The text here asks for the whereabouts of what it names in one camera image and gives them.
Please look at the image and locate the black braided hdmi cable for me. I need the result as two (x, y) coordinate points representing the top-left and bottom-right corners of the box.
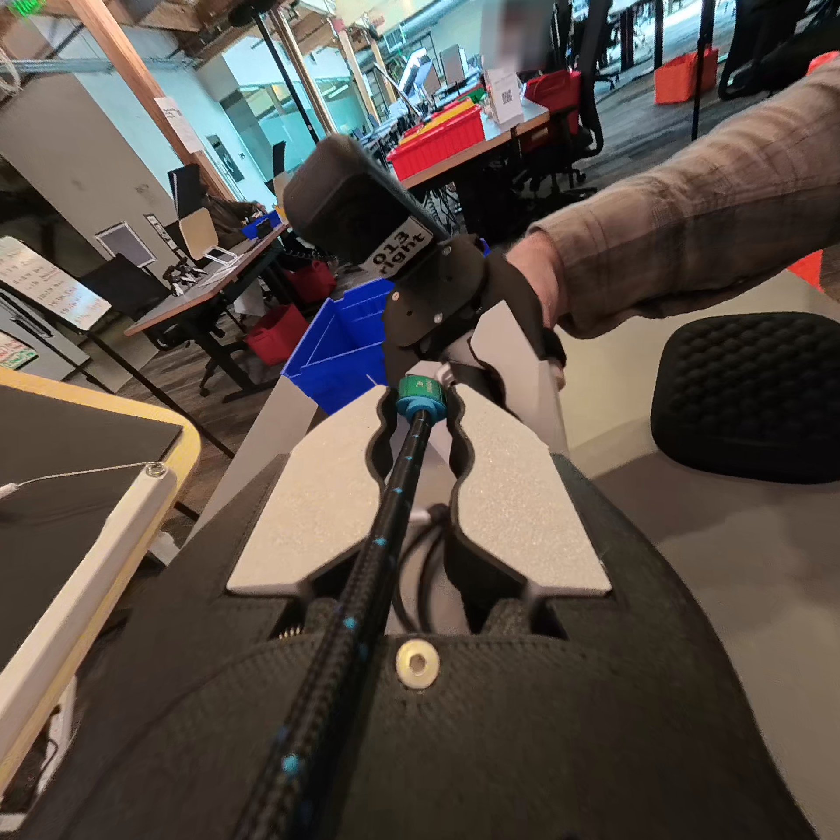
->
(237, 374), (454, 840)

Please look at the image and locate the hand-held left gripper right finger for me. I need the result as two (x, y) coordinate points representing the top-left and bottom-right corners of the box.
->
(440, 384), (614, 631)

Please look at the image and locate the black stand pole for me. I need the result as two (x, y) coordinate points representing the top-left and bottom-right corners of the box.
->
(256, 14), (322, 145)

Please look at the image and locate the person's right forearm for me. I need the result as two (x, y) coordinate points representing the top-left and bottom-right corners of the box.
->
(532, 59), (840, 340)

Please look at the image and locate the long office desk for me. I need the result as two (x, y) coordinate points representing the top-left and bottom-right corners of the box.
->
(125, 217), (290, 395)

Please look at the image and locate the black textured pad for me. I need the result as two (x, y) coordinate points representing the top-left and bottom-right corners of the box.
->
(653, 313), (840, 484)

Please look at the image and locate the grey office desk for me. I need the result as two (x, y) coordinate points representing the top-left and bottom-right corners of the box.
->
(394, 99), (552, 237)

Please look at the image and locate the black board with wooden edge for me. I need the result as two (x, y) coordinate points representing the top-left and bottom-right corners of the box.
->
(0, 368), (202, 788)

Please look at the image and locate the person's right hand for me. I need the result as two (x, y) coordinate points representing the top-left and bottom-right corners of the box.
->
(506, 234), (560, 329)

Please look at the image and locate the wooden post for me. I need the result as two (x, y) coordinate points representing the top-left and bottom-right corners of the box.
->
(66, 0), (237, 204)

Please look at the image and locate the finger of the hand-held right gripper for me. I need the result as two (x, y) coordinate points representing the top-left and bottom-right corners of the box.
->
(473, 302), (568, 455)

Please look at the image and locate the orange plastic bin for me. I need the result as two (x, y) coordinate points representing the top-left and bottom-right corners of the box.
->
(654, 48), (720, 106)

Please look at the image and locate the blue divided plastic bin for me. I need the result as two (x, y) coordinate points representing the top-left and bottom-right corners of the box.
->
(283, 276), (401, 414)

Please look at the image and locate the red plastic bin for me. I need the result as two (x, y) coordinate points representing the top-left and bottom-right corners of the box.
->
(246, 305), (312, 366)
(390, 105), (487, 182)
(289, 260), (336, 305)

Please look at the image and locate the white carton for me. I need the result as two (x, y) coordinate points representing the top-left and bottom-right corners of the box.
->
(486, 69), (526, 126)

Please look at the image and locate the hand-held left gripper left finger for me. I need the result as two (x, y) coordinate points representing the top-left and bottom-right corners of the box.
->
(226, 385), (401, 631)

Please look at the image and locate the whiteboard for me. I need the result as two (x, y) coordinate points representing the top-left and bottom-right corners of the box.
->
(0, 237), (112, 332)

